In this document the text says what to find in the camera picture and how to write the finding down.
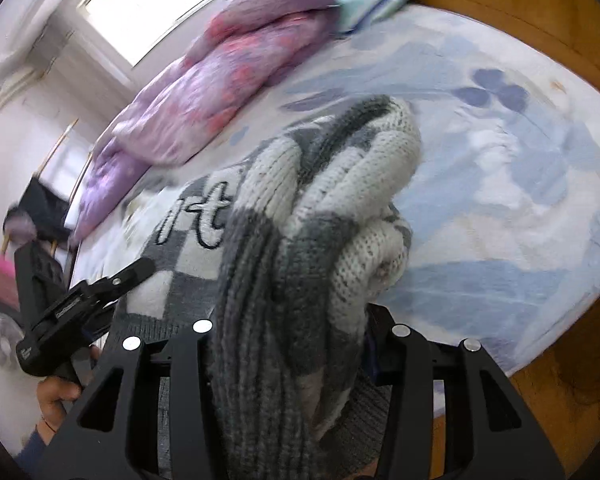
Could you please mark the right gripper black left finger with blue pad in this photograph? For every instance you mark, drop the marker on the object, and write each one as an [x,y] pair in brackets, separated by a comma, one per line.
[112,430]

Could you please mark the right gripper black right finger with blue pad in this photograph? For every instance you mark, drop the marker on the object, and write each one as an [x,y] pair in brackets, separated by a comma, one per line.
[489,433]

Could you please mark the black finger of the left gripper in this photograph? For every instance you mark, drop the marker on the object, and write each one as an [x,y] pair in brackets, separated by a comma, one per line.
[112,288]

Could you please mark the grey white checkered cardigan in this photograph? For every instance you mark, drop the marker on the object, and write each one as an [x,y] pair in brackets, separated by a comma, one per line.
[283,251]

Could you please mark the person's left hand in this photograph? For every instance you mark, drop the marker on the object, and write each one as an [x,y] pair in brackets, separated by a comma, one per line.
[52,392]

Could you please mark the white standing fan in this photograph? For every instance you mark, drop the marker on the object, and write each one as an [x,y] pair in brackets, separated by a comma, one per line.
[10,334]

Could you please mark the pink towel on rack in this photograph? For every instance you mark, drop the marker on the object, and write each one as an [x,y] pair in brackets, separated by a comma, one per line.
[8,285]

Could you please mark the dark jacket on rack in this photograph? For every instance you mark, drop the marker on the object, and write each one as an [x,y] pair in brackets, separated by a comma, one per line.
[39,215]

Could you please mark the floral white blue bedsheet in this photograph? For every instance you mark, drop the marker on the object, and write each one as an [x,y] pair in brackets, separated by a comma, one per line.
[505,204]

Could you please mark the purple floral quilt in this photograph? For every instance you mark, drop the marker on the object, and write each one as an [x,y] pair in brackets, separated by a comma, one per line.
[248,45]

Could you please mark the wooden rail clothes rack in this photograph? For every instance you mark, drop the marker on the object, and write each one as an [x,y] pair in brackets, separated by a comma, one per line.
[62,169]

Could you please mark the window with white frame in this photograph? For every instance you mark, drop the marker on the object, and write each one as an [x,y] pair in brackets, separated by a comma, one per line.
[133,27]

